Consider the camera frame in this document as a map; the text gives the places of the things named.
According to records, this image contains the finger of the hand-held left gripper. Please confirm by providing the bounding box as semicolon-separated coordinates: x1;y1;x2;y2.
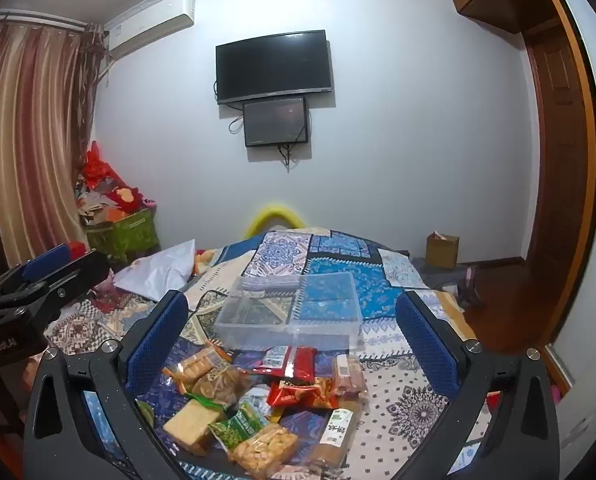
0;243;72;306
8;249;110;313

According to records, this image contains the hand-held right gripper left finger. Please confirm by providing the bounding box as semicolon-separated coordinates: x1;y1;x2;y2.
23;290;189;480

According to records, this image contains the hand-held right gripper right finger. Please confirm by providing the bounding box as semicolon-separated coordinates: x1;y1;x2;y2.
394;290;559;480

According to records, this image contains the clear cookie packet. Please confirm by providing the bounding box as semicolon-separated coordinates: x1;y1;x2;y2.
163;347;231;386

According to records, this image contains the brown fried snack packet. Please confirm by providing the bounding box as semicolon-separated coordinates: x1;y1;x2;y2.
190;365;254;406

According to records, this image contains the pink sausage packet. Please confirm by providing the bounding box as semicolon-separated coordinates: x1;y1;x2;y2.
333;354;368;401

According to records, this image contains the tan cake block packet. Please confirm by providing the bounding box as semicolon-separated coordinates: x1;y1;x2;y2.
163;400;224;456

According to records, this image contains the green pea packet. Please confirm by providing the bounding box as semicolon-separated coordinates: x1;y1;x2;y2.
208;400;271;448

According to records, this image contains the blue white label packet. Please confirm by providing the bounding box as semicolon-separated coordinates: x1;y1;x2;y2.
255;346;291;374

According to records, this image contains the plain red snack packet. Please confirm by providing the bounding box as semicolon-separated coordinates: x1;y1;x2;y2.
283;346;319;381

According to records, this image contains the green label brown packet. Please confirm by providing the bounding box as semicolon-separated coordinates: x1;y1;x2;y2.
310;400;363;466

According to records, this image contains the clear plastic container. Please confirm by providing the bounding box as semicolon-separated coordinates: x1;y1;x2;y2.
214;272;364;352

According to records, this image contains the red orange snack packet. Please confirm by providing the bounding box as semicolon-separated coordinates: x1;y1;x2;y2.
267;377;339;410

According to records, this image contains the puffed rice bar packet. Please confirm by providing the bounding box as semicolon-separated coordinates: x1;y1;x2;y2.
228;422;299;479

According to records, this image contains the green storage box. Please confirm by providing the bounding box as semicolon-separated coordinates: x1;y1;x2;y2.
85;208;160;266

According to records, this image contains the white plastic bag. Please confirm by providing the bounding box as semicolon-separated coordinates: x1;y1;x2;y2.
113;239;197;304

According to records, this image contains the dark slipper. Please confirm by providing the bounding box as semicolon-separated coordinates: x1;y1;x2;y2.
455;265;484;311

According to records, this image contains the small cardboard box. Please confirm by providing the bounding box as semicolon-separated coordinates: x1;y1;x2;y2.
424;231;460;271

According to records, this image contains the striped brown curtain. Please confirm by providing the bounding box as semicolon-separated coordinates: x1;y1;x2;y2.
0;10;105;272

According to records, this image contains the yellow foam arch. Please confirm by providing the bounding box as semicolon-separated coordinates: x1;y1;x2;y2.
243;202;307;241

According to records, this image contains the brown wooden door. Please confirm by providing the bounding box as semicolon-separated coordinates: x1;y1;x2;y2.
520;20;595;351

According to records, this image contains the black monitor cable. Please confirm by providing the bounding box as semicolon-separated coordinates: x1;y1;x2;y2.
277;142;299;172

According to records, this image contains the small black wall monitor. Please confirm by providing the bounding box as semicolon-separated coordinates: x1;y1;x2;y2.
242;96;311;149

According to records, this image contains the white wall air conditioner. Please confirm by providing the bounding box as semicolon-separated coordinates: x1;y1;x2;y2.
105;0;197;58

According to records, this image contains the large black wall television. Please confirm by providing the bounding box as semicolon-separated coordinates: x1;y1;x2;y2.
215;30;335;106

